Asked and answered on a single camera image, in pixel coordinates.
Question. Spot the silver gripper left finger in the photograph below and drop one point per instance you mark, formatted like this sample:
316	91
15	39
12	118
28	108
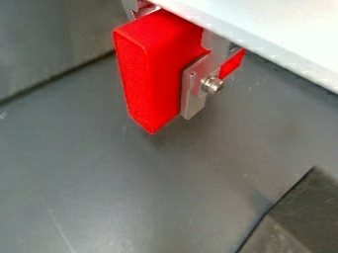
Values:
137	8

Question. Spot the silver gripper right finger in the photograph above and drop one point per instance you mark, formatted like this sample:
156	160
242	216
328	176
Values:
203	76

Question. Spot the red double-square block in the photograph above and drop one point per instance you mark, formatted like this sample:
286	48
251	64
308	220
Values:
155	47

